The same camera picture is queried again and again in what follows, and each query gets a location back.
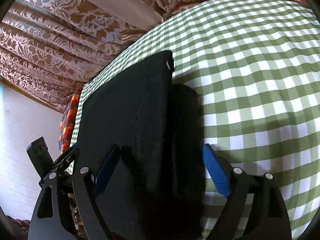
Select green white checkered bedsheet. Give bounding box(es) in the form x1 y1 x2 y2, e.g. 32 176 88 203
80 0 319 239

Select black pants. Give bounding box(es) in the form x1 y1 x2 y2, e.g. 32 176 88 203
75 50 205 239

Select brown floral curtain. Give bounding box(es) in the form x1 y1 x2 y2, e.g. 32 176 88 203
1 0 305 111

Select colourful patchwork pillow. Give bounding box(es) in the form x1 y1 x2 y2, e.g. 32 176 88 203
59 87 82 152

